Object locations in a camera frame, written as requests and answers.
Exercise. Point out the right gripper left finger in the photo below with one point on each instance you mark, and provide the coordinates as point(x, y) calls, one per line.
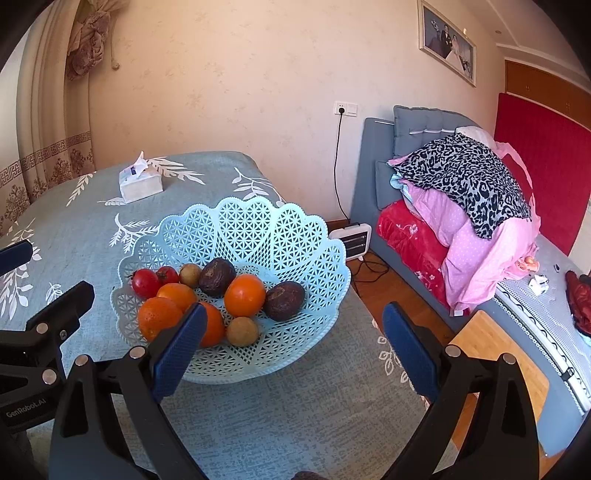
point(146, 376)

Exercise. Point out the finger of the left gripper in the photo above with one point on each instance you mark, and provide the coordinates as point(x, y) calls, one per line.
point(15, 255)
point(46, 331)

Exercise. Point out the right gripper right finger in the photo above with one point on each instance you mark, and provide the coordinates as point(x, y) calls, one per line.
point(445, 379)

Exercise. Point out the orange tangerine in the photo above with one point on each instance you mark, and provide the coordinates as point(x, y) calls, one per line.
point(157, 314)
point(179, 294)

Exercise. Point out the orange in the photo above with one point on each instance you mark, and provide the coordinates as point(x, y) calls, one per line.
point(215, 329)
point(245, 296)

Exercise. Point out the red tomato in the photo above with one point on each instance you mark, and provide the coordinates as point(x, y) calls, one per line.
point(167, 275)
point(145, 283)

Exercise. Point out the brown kiwi fruit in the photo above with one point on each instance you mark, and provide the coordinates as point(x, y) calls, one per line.
point(242, 332)

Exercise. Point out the dark avocado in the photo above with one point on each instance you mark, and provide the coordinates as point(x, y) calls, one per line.
point(284, 301)
point(216, 276)

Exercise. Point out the pink quilt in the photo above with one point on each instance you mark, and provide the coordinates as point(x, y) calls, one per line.
point(474, 266)

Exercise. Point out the grey upholstered bed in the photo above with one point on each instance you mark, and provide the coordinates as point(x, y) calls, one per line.
point(533, 310)

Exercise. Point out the beige patterned curtain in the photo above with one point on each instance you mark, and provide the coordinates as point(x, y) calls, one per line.
point(48, 50)

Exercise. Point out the red quilt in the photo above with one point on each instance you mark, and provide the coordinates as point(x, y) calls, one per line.
point(417, 245)

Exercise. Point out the white tissue box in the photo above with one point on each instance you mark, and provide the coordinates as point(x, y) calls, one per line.
point(139, 180)

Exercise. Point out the white electric heater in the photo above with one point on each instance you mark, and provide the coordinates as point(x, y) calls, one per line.
point(356, 239)

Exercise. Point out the light blue lattice fruit basket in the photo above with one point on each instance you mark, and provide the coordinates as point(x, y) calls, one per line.
point(276, 244)

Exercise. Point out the leopard print blanket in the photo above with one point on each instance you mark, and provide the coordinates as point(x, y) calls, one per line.
point(472, 176)

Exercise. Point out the red headboard panel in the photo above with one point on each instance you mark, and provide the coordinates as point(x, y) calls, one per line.
point(556, 152)

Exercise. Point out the white wall socket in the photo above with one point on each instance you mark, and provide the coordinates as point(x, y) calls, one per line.
point(346, 109)

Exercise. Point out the framed wall photo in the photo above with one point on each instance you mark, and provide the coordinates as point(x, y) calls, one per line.
point(442, 40)

